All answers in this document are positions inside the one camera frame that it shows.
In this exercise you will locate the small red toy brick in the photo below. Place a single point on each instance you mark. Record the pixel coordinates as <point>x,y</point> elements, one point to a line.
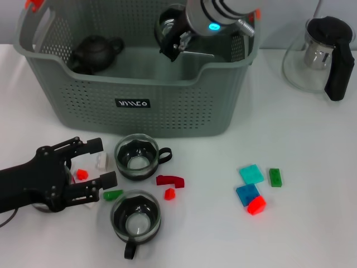
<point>82,174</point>

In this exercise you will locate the green flat toy brick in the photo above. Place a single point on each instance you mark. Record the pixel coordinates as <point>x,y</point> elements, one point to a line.
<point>275,177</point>

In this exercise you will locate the glass teacup with black sleeve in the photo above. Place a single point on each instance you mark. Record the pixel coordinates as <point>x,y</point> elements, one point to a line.
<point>136,223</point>
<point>42,208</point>
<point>136,163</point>
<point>164,25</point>

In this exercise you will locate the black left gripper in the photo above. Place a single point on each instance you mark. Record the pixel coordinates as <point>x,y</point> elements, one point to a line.
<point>36,181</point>

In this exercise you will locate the green sloped toy brick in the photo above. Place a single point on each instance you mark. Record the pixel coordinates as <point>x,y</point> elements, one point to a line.
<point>111,195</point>

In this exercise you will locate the white thick toy brick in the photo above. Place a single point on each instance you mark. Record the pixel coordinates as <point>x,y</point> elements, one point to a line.
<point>102,162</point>

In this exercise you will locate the teal square plate brick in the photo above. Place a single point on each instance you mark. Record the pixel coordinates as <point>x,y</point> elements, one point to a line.
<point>251,173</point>

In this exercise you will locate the dark red curved brick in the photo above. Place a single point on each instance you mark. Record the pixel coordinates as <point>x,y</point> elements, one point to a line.
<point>167,180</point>

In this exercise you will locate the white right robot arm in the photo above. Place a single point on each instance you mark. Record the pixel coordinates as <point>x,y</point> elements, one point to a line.
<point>206,11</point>

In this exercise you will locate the small red wedge brick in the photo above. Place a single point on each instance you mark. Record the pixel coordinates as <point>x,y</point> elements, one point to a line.
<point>169,194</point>

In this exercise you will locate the large orange-red sloped brick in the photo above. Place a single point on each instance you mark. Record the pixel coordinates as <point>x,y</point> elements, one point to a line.
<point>256,206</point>

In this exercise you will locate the grey perforated storage basket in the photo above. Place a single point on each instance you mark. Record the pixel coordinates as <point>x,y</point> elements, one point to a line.
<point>83,106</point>

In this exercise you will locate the blue square plate brick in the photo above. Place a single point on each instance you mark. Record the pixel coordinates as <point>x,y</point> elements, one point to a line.
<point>245,194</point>

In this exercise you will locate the black clay teapot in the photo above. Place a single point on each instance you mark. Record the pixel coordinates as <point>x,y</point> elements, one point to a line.
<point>94,51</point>

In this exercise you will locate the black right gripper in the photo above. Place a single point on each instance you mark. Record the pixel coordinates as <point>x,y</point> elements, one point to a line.
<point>183,26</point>

